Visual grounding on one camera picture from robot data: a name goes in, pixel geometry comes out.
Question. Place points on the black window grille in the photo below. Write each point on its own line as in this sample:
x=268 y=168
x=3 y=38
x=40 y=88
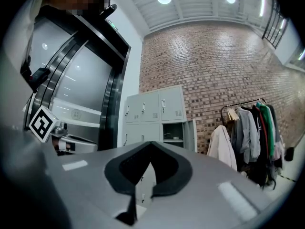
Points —
x=275 y=25

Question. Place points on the dark clothes on rack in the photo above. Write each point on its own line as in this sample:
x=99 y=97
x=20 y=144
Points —
x=238 y=102

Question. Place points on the wooden clothes hangers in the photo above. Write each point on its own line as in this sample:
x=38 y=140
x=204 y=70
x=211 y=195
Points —
x=232 y=113

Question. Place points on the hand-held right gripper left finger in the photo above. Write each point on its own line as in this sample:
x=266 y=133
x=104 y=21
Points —
x=95 y=175

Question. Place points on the tube ceiling lamp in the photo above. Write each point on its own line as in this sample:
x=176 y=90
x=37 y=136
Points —
x=262 y=6

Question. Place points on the grey jacket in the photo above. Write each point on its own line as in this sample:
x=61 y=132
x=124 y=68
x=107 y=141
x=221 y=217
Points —
x=247 y=132

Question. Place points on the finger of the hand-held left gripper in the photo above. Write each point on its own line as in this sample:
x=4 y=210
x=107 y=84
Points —
x=85 y=148

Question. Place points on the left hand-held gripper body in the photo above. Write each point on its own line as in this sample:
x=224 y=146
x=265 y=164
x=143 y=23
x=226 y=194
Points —
x=41 y=124

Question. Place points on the green sign above door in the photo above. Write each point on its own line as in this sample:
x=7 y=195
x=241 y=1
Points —
x=112 y=25

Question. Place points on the black jacket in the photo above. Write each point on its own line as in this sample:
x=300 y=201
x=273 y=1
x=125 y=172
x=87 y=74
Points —
x=259 y=166

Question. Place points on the beige coat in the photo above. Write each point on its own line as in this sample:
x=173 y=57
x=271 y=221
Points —
x=221 y=147

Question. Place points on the grey metal locker cabinet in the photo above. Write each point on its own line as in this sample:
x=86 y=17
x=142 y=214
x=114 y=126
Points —
x=147 y=113

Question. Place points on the green jacket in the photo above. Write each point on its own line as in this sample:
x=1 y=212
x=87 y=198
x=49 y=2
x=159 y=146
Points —
x=268 y=125

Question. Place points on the person's white shirt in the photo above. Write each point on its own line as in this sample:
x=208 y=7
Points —
x=14 y=68

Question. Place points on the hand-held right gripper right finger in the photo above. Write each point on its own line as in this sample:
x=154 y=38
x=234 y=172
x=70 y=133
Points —
x=202 y=194

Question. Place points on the black bag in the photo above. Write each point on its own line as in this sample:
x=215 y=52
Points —
x=290 y=154

